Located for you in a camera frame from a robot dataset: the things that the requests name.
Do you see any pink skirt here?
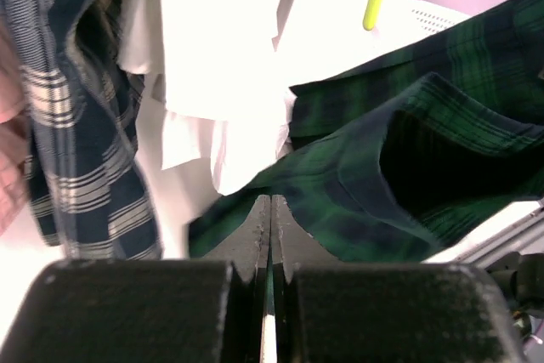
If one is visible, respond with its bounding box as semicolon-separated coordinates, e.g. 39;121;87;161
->
0;26;28;231

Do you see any navy cream plaid skirt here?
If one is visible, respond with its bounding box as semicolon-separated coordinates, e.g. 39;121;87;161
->
1;0;162;259

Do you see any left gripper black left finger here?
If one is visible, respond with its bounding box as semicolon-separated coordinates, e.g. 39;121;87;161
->
1;196;271;363

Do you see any white plastic basket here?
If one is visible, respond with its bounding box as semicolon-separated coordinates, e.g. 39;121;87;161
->
411;5;470;36

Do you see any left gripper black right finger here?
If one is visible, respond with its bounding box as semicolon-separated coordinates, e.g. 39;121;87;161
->
271;196;526;362

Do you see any dark green plaid skirt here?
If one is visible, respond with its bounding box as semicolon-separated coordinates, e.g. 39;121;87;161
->
189;0;543;262

